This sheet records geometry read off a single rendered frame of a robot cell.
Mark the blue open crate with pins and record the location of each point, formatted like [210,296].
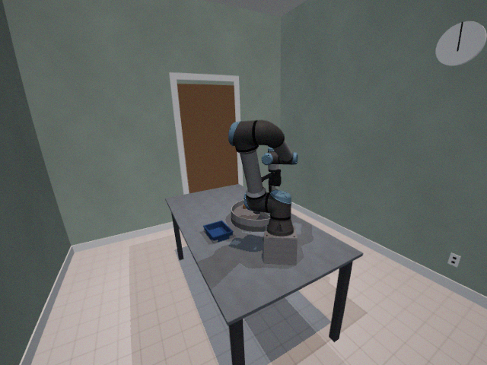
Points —
[219,231]

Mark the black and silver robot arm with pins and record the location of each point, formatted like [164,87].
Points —
[246,136]

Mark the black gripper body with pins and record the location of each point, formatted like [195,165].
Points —
[276,177]

